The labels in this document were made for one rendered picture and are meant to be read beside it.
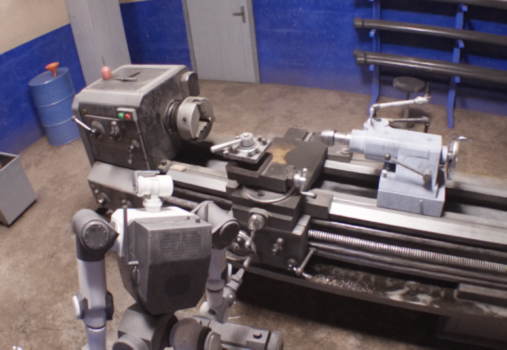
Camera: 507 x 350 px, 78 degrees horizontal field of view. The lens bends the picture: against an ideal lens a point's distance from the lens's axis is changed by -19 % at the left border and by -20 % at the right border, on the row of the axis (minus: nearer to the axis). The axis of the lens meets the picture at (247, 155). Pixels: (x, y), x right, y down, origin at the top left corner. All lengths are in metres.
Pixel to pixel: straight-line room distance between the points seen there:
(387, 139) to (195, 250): 1.05
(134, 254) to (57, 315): 1.83
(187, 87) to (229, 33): 3.15
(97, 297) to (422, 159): 1.44
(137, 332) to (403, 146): 1.33
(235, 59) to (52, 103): 2.60
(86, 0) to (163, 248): 4.67
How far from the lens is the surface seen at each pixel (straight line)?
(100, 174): 2.50
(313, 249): 1.95
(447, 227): 1.84
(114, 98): 2.18
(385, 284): 2.10
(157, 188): 1.20
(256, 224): 1.72
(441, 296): 2.13
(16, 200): 3.93
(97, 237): 1.07
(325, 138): 1.86
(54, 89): 4.81
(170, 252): 1.05
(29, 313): 3.05
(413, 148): 1.76
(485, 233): 1.88
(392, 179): 1.81
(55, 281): 3.14
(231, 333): 2.18
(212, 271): 1.41
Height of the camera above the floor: 2.05
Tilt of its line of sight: 33 degrees down
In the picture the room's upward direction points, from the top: 7 degrees counter-clockwise
